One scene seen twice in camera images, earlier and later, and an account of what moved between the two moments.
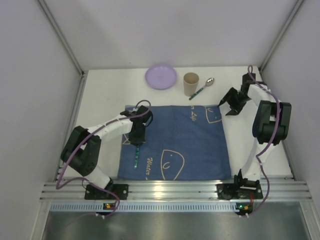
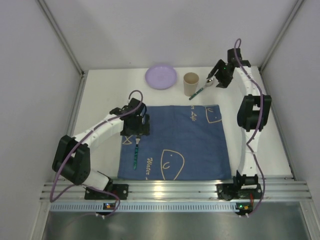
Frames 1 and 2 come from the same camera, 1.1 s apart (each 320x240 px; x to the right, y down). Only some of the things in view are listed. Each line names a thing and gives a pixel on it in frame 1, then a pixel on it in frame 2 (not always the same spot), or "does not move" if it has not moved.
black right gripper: (236, 100) to (218, 75)
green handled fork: (136, 157) does not move
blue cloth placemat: (183, 142) does not move
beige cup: (191, 81) does not move
